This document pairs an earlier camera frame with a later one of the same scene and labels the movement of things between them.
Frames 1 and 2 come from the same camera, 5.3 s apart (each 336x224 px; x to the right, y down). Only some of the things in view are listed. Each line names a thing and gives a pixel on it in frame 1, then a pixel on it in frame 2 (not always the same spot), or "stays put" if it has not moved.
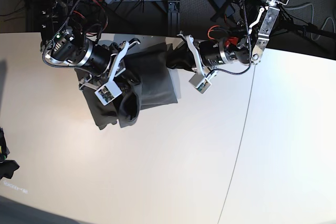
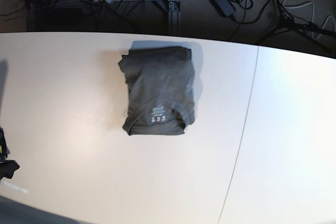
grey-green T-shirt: [147, 82] to [160, 85]
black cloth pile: [7, 167] stays put
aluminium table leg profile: [174, 16] stays put
